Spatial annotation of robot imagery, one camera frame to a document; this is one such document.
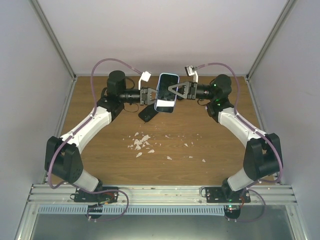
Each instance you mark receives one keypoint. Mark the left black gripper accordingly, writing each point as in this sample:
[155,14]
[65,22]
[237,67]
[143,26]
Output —
[147,101]

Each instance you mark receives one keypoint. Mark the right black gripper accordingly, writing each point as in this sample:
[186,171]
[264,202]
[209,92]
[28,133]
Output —
[190,92]

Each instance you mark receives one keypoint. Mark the light blue phone case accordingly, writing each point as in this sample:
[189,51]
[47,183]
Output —
[167,93]

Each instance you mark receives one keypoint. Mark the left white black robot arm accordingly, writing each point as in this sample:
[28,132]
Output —
[63,154]

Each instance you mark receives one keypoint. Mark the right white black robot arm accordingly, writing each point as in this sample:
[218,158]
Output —
[263,155]

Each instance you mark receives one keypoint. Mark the black cased phone centre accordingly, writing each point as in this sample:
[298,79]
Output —
[148,113]

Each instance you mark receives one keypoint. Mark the white debris pieces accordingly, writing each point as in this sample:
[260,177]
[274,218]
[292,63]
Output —
[167,141]

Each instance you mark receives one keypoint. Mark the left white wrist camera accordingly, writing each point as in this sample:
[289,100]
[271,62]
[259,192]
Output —
[145,76]

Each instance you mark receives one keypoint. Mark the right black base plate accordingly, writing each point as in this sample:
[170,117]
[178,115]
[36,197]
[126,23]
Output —
[220,194]

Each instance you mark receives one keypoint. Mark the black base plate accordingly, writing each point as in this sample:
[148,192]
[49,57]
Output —
[109,195]
[220,194]

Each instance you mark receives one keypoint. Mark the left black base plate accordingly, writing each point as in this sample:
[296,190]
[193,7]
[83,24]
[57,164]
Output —
[109,195]

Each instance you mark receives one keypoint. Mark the grey slotted cable duct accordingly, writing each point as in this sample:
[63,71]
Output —
[179,210]

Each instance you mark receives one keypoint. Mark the aluminium front rail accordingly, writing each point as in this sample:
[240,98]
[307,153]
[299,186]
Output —
[165,194]

